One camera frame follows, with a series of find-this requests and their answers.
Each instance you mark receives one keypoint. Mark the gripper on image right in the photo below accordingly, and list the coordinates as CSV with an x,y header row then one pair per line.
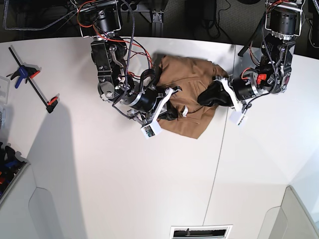
x,y
237,93

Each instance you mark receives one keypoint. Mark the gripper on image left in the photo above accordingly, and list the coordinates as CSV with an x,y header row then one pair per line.
x,y
151,105

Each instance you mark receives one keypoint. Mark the brown t-shirt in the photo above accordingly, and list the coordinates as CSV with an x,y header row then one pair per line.
x,y
194,76

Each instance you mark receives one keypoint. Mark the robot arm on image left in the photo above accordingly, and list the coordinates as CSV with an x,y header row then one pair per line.
x,y
111,54

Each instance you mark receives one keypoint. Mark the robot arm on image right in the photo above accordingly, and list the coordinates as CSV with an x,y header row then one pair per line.
x,y
271,48

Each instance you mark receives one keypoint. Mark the black power adapter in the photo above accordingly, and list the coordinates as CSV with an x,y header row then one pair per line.
x,y
209,8

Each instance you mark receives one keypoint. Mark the grey bin of clamps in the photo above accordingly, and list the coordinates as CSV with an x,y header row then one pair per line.
x,y
11,169

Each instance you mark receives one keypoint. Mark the clear plastic box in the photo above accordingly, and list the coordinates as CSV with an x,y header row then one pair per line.
x,y
4,91

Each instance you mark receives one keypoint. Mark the white camera box image left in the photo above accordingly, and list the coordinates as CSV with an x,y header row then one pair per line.
x,y
151,129

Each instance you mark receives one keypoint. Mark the white camera box image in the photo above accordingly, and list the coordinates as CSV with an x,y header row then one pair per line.
x,y
151,129
238,118

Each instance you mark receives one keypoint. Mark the white camera box image right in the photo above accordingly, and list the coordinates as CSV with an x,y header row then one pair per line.
x,y
238,118

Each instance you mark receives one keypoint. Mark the aluminium frame post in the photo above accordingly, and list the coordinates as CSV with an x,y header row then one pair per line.
x,y
156,21

